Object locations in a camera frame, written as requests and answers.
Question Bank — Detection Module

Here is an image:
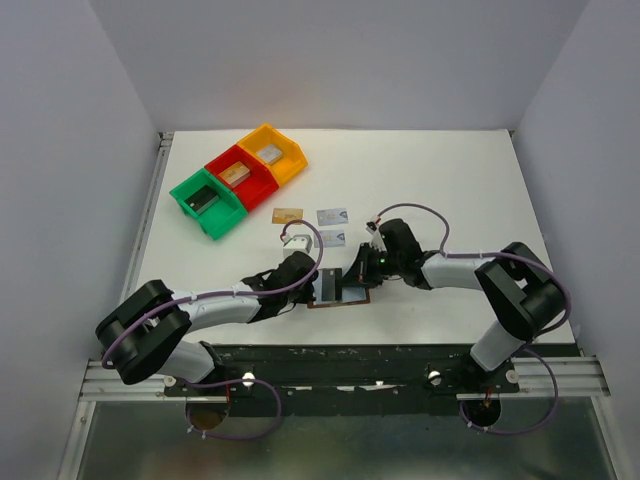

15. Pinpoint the brown leather card holder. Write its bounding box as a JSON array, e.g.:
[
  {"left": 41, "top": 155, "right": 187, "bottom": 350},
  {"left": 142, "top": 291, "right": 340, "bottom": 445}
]
[{"left": 307, "top": 286, "right": 370, "bottom": 309}]

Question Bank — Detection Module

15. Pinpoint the black credit card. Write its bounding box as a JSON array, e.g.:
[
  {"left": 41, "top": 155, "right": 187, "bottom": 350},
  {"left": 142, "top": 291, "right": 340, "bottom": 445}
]
[{"left": 314, "top": 268, "right": 342, "bottom": 304}]

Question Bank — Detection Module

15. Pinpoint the silver VIP credit card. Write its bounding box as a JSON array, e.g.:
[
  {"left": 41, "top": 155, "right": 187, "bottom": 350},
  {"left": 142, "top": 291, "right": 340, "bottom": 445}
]
[{"left": 316, "top": 207, "right": 349, "bottom": 226}]

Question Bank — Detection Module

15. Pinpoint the gold credit card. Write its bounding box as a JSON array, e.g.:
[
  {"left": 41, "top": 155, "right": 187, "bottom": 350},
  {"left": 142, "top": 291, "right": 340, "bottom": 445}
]
[{"left": 272, "top": 208, "right": 304, "bottom": 225}]

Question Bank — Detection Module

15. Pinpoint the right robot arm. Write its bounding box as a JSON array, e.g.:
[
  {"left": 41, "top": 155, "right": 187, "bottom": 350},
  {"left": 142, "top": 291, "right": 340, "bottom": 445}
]
[{"left": 342, "top": 219, "right": 570, "bottom": 378}]

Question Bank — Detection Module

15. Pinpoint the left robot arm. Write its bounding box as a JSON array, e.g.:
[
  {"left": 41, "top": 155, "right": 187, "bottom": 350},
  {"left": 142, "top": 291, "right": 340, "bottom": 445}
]
[{"left": 95, "top": 251, "right": 317, "bottom": 385}]

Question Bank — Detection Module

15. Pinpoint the green plastic bin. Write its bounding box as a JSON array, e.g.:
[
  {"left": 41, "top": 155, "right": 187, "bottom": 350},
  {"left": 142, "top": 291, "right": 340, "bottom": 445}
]
[{"left": 170, "top": 168, "right": 248, "bottom": 240}]

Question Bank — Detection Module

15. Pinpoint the red plastic bin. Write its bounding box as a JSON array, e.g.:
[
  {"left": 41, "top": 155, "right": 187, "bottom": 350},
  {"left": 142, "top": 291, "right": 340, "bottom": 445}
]
[{"left": 205, "top": 145, "right": 279, "bottom": 212}]

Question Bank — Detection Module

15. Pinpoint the gold metal block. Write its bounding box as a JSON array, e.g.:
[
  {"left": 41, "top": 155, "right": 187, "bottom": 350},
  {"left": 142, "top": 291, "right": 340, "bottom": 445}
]
[{"left": 220, "top": 164, "right": 250, "bottom": 188}]

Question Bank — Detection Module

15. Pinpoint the dark metal block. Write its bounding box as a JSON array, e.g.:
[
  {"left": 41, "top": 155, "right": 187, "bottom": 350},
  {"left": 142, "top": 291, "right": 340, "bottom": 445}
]
[{"left": 185, "top": 185, "right": 220, "bottom": 215}]

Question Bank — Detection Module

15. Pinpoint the yellow plastic bin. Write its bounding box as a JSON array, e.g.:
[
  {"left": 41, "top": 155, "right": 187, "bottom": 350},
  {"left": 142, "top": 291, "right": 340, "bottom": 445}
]
[{"left": 238, "top": 124, "right": 308, "bottom": 186}]

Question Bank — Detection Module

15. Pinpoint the silver metal block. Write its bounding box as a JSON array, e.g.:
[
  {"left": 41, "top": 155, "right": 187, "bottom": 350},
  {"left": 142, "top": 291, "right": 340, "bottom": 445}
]
[{"left": 256, "top": 144, "right": 284, "bottom": 165}]

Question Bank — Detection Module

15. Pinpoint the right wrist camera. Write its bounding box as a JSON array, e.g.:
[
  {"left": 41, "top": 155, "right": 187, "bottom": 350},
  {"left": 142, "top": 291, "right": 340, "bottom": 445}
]
[{"left": 366, "top": 217, "right": 386, "bottom": 251}]

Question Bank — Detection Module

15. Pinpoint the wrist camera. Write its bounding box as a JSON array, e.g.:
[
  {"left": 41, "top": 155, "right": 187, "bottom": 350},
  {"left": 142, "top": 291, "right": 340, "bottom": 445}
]
[
  {"left": 366, "top": 217, "right": 386, "bottom": 251},
  {"left": 282, "top": 234, "right": 313, "bottom": 258}
]

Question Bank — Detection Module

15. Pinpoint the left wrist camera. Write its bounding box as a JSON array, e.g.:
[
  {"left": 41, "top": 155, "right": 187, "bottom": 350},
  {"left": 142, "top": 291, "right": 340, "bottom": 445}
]
[{"left": 282, "top": 234, "right": 313, "bottom": 258}]

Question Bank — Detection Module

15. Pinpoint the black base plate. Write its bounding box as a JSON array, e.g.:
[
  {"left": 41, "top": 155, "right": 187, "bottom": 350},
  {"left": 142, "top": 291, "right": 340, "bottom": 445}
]
[{"left": 99, "top": 342, "right": 586, "bottom": 419}]

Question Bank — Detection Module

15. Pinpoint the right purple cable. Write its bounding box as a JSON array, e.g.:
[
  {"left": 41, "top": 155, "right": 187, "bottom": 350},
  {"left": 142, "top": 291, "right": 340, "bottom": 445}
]
[{"left": 372, "top": 202, "right": 574, "bottom": 436}]

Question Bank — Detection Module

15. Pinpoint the purple cable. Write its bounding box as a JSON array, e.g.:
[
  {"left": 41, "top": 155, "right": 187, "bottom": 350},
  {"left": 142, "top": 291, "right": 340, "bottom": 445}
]
[
  {"left": 102, "top": 221, "right": 324, "bottom": 441},
  {"left": 372, "top": 202, "right": 574, "bottom": 436}
]

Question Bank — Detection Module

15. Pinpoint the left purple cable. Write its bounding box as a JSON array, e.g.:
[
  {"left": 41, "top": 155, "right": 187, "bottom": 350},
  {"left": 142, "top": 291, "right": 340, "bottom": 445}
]
[{"left": 102, "top": 221, "right": 324, "bottom": 441}]

